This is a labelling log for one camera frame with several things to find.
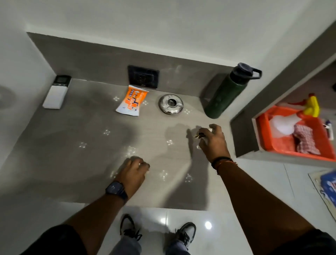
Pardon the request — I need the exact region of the black wristwatch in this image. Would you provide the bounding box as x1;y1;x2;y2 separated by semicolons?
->
105;181;129;202

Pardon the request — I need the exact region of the person's left grey trouser leg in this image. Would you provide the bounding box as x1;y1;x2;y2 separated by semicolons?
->
110;235;142;255

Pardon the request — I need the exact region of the orange plastic tray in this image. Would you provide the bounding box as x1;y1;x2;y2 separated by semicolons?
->
256;105;336;162

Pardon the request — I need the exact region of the white remote control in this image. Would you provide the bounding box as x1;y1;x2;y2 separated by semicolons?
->
42;75;72;110

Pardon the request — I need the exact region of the person's left black white shoe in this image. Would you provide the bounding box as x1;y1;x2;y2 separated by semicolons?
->
120;214;143;241

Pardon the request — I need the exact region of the small white tube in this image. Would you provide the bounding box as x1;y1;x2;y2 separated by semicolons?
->
324;119;334;141

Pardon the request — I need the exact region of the yellow and red spray bottle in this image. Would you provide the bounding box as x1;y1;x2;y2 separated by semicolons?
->
269;93;321;136

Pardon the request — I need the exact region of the person's right forearm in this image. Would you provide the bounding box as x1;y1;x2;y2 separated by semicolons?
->
217;161;315;255

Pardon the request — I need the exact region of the person's black sleeve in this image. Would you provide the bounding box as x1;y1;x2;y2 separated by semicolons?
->
270;228;336;255
19;224;87;255

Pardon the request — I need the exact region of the small white and dark sachet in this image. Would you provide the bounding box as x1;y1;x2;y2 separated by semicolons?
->
194;128;213;150

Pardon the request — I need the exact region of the person's right hand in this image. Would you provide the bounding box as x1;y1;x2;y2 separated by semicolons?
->
198;123;231;164

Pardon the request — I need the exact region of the black wrist band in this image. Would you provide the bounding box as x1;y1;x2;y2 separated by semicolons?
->
211;157;234;169

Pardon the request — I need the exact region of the black wall socket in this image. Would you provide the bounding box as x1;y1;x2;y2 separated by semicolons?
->
128;65;160;89

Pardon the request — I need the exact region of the person's left forearm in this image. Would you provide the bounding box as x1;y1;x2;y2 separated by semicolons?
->
64;193;126;255

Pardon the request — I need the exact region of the blue patterned floor mat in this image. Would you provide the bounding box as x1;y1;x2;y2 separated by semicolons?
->
308;169;336;222

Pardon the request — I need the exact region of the person's right grey trouser leg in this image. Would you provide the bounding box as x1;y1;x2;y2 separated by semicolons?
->
165;239;191;255

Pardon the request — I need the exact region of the red checked cloth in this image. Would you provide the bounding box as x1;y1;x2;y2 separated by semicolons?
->
292;123;321;156

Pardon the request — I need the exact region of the orange and white packet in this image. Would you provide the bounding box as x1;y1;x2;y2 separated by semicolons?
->
116;85;149;117

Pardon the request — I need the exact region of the person's grey trouser leg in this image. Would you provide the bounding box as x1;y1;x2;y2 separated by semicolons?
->
165;239;191;255
110;235;142;255

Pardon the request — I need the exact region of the dark green water bottle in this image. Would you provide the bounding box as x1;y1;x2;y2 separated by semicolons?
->
204;62;262;119

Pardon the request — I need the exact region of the person's black white shoe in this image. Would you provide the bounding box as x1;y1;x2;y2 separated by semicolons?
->
120;214;143;241
175;222;197;250

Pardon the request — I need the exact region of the person's left hand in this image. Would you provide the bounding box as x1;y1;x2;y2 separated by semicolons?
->
115;156;151;199

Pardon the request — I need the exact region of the person's right black white shoe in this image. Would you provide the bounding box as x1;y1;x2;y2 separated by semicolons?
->
175;222;197;250

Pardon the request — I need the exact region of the person's right black sleeve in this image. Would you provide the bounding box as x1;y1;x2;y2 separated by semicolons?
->
270;228;336;255

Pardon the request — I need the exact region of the red thread bracelet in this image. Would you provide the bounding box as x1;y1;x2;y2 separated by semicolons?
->
216;160;238;175

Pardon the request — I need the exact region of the round steel ashtray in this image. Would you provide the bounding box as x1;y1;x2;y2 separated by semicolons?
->
158;94;184;115

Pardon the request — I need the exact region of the person's left black sleeve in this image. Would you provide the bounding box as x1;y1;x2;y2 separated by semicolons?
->
19;224;87;255

